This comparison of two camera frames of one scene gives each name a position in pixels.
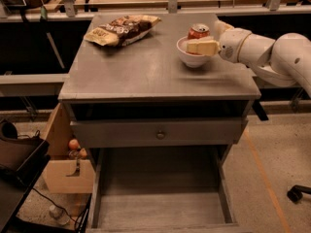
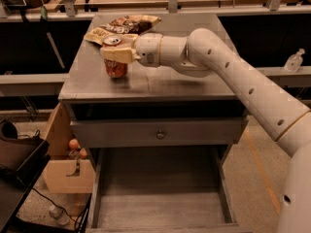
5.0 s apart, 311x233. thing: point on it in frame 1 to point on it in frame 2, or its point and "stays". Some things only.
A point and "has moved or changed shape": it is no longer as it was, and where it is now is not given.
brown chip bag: x=122 y=29 stays
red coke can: x=197 y=30 has moved or changed shape
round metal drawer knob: x=160 y=136 stays
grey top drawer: x=162 y=132 stays
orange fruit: x=73 y=145 stays
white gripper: x=230 y=44 to x=148 y=49
